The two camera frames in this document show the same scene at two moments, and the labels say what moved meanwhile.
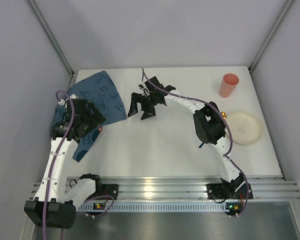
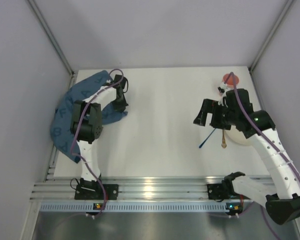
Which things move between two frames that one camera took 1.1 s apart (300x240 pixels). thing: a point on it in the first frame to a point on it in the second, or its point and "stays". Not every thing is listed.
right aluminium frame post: (270, 35) stays
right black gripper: (145, 101) to (215, 116)
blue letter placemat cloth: (101, 91) stays
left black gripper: (94, 116) to (119, 100)
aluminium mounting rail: (189, 188) stays
